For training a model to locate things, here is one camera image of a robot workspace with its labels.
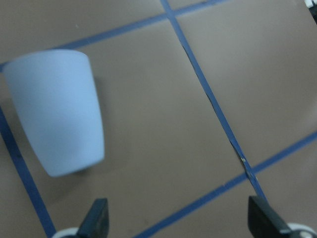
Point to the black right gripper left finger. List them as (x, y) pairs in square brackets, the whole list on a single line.
[(94, 225)]

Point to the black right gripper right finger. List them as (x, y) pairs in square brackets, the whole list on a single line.
[(264, 222)]

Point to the light blue plastic cup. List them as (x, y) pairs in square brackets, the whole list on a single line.
[(56, 101)]

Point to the white black object at edge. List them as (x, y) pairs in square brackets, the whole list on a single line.
[(312, 6)]

